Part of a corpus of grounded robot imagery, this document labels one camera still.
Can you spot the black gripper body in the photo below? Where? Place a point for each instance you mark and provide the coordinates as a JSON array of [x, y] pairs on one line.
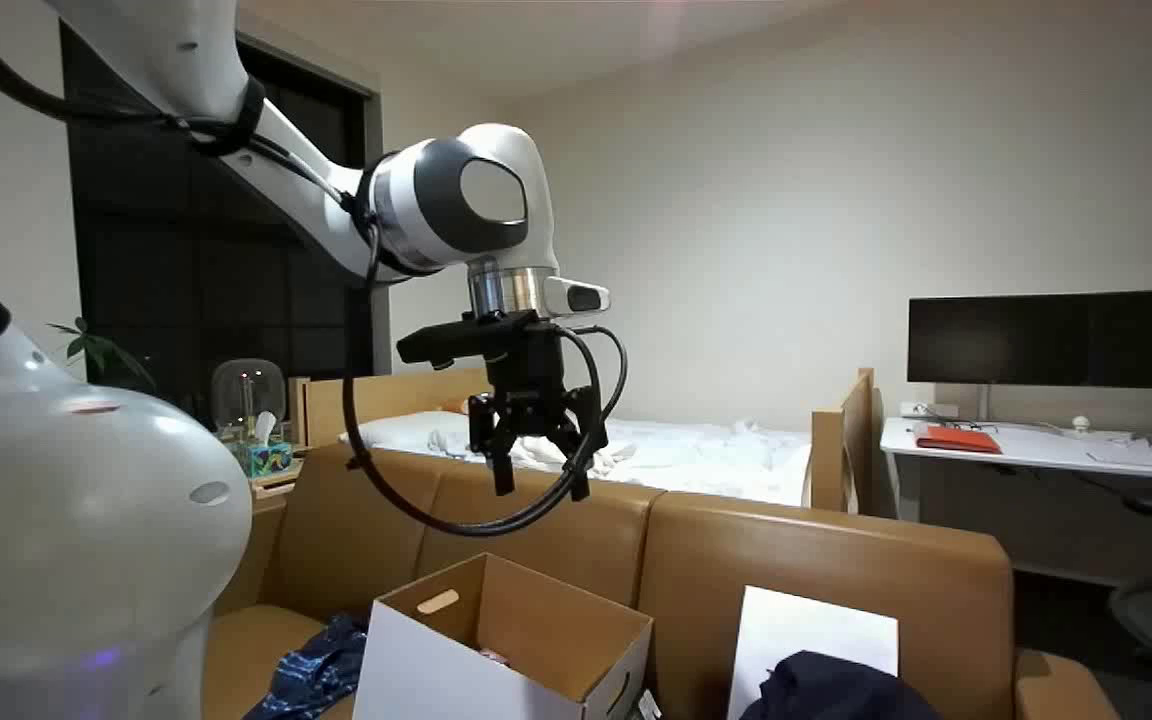
[[533, 374]]

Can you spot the white bed sheets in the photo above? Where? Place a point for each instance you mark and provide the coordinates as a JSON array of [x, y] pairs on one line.
[[683, 453]]

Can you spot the white paper sign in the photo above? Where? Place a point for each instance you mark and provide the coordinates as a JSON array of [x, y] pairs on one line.
[[803, 633]]

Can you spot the wooden bed frame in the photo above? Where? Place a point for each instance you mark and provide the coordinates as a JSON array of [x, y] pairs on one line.
[[391, 396]]

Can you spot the glass dome jar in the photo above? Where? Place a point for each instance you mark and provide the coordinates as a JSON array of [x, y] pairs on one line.
[[247, 394]]

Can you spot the black computer monitor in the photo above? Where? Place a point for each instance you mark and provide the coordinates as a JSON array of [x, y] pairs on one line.
[[1056, 342]]

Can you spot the dark window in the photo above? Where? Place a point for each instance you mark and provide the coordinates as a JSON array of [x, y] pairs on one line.
[[200, 266]]

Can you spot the white cardboard box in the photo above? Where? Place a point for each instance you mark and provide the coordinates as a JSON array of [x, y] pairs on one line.
[[497, 652]]

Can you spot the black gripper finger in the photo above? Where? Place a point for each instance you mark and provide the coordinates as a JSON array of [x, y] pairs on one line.
[[502, 464], [582, 464]]

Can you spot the white desk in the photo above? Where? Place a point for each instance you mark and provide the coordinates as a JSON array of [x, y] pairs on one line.
[[1069, 464]]

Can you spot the green plant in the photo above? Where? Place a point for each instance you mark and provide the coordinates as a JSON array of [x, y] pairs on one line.
[[96, 348]]

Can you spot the black striped track cloth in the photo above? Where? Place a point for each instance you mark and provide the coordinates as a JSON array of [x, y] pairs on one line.
[[837, 691]]

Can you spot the red book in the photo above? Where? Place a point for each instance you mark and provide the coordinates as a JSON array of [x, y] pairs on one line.
[[956, 436]]

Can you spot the blue patterned cloth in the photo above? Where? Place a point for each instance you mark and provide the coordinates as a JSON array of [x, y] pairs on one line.
[[313, 672]]

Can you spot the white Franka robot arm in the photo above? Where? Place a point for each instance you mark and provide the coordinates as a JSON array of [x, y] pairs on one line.
[[68, 533]]

